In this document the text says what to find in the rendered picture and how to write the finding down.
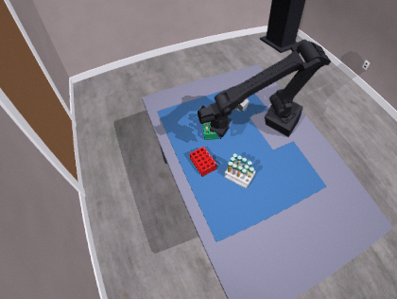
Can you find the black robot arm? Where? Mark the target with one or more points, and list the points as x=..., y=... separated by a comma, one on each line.
x=313, y=56

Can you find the green tube rack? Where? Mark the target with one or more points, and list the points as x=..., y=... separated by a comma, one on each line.
x=209, y=135

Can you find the red tube rack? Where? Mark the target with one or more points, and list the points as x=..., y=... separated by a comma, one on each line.
x=202, y=162

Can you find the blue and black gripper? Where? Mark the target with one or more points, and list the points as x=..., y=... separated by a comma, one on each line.
x=222, y=127

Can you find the blue flat mat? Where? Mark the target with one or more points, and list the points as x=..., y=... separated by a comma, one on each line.
x=283, y=176

